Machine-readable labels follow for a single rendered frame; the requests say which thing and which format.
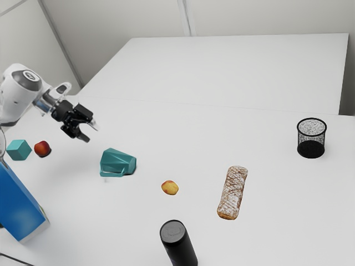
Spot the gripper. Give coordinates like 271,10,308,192
50,99,99,144

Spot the teal faceted mug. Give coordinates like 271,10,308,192
99,147,138,178

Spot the teal cube block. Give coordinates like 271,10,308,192
6,139,33,161

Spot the yellow red apple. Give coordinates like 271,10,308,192
161,180,180,196

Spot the blue carton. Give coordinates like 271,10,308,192
0,159,51,244

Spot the black cylindrical bottle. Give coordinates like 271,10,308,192
159,219,199,266

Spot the bread loaf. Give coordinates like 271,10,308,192
216,165,249,221

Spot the black mesh pen holder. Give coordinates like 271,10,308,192
296,117,328,159

